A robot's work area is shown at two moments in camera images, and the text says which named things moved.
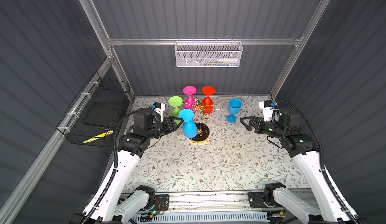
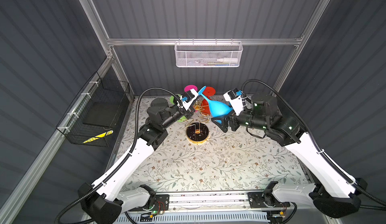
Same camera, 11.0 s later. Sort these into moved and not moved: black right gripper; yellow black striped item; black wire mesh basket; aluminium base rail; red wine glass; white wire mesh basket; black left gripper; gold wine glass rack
Moved: black left gripper; black right gripper
Not moved: aluminium base rail; white wire mesh basket; black wire mesh basket; yellow black striped item; gold wine glass rack; red wine glass
